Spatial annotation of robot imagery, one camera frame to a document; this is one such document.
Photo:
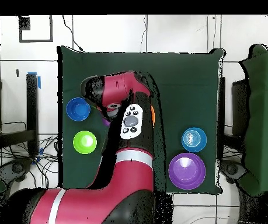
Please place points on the large orange bowl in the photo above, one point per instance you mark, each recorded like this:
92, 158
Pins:
152, 115

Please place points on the purple cup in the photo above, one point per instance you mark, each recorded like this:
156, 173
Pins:
105, 121

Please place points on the large purple bowl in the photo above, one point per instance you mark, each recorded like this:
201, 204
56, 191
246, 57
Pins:
187, 171

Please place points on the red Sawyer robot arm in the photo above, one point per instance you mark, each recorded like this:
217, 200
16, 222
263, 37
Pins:
129, 177

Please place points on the small green bowl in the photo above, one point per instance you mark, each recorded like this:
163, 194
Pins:
85, 142

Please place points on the dark blue bowl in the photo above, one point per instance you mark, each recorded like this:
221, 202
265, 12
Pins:
77, 109

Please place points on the light blue bowl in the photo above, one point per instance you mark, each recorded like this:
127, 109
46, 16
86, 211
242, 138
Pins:
194, 140

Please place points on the dark green table cloth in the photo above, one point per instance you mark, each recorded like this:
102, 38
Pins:
182, 81

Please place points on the grey wheeled base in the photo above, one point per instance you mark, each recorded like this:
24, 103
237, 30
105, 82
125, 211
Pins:
233, 169

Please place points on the black wheeled base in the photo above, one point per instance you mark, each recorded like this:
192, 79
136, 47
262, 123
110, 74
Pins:
14, 168

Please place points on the black post with blue tape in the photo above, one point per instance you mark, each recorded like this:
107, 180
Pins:
32, 112

